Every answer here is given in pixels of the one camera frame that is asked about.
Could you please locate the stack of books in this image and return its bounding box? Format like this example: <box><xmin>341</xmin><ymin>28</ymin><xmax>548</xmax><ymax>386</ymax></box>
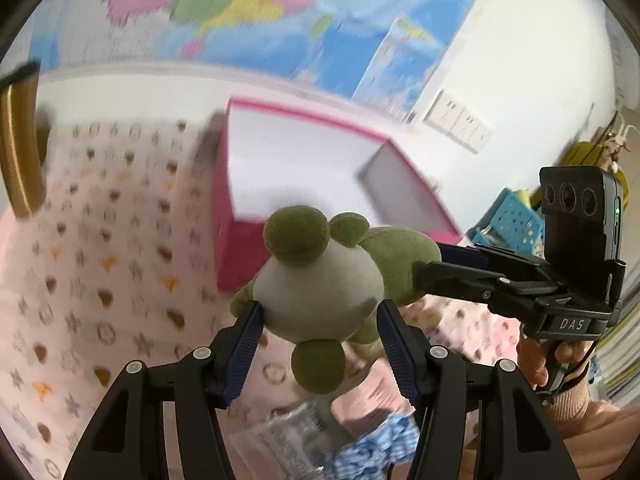
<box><xmin>595</xmin><ymin>260</ymin><xmax>640</xmax><ymax>402</ymax></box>

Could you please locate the yellow hanging garment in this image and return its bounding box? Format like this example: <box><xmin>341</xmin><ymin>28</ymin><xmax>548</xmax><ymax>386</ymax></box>
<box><xmin>557</xmin><ymin>141</ymin><xmax>628</xmax><ymax>211</ymax></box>

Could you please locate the pink bear print quilt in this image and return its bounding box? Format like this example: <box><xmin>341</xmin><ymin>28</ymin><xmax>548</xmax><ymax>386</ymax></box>
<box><xmin>400</xmin><ymin>295</ymin><xmax>524</xmax><ymax>367</ymax></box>

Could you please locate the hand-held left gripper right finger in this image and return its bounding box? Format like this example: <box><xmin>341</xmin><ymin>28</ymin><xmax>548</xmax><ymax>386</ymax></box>
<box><xmin>376</xmin><ymin>299</ymin><xmax>581</xmax><ymax>480</ymax></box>

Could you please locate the wooden headboard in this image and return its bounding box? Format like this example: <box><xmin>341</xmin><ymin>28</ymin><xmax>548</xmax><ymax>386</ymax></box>
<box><xmin>0</xmin><ymin>60</ymin><xmax>49</xmax><ymax>219</ymax></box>

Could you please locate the person's right forearm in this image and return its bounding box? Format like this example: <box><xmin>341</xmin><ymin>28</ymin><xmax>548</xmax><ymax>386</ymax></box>
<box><xmin>542</xmin><ymin>360</ymin><xmax>637</xmax><ymax>480</ymax></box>

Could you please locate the green frog plush toy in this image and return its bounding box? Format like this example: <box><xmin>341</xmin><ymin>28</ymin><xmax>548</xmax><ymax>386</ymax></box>
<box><xmin>229</xmin><ymin>205</ymin><xmax>443</xmax><ymax>396</ymax></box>

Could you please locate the blue gingham cloth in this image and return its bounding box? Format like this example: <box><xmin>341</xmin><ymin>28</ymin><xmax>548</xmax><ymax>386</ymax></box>
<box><xmin>322</xmin><ymin>412</ymin><xmax>421</xmax><ymax>480</ymax></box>

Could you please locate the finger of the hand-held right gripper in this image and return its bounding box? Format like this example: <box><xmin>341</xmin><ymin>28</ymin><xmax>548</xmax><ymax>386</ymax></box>
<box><xmin>416</xmin><ymin>260</ymin><xmax>507</xmax><ymax>307</ymax></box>
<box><xmin>436</xmin><ymin>242</ymin><xmax>551</xmax><ymax>282</ymax></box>

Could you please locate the colourful wall map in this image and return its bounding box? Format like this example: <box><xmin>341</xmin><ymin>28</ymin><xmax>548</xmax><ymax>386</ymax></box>
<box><xmin>27</xmin><ymin>0</ymin><xmax>501</xmax><ymax>123</ymax></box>

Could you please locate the blue plastic basket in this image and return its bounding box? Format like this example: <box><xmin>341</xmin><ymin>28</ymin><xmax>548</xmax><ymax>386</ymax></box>
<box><xmin>467</xmin><ymin>187</ymin><xmax>548</xmax><ymax>261</ymax></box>

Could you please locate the pink star print blanket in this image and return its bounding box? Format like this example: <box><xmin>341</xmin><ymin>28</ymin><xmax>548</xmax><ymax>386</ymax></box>
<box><xmin>0</xmin><ymin>120</ymin><xmax>526</xmax><ymax>480</ymax></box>

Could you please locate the pink cardboard box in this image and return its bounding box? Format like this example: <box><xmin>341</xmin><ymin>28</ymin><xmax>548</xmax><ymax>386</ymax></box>
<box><xmin>212</xmin><ymin>97</ymin><xmax>463</xmax><ymax>293</ymax></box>

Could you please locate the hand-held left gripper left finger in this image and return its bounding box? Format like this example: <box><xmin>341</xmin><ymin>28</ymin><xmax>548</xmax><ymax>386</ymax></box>
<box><xmin>62</xmin><ymin>301</ymin><xmax>265</xmax><ymax>480</ymax></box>

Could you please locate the small hanging plush toy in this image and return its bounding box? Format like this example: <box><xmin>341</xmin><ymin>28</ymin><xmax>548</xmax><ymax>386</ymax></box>
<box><xmin>600</xmin><ymin>125</ymin><xmax>634</xmax><ymax>173</ymax></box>

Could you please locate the person's right hand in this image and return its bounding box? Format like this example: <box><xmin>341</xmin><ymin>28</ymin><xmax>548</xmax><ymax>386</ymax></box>
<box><xmin>516</xmin><ymin>331</ymin><xmax>594</xmax><ymax>389</ymax></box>

